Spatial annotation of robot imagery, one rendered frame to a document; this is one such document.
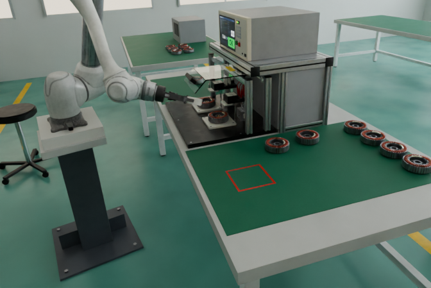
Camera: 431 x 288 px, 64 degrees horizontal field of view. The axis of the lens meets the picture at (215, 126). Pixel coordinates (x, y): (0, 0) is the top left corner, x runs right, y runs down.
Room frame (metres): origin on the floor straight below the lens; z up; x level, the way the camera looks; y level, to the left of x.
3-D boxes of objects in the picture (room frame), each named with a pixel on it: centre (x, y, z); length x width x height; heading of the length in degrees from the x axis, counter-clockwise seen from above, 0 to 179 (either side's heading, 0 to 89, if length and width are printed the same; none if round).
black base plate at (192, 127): (1.84, 0.00, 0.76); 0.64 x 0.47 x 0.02; 16
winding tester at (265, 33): (1.91, -0.30, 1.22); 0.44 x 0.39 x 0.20; 16
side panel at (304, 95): (1.64, -0.46, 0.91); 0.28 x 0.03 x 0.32; 106
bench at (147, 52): (4.17, 0.48, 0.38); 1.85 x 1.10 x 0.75; 16
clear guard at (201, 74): (1.69, -0.03, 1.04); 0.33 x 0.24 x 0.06; 106
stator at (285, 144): (1.42, -0.28, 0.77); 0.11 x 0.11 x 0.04
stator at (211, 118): (1.72, -0.02, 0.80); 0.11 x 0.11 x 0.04
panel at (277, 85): (1.91, -0.23, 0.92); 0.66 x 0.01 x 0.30; 16
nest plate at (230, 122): (1.72, -0.02, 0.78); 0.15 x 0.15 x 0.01; 16
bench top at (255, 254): (1.90, -0.22, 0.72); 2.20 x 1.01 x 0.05; 16
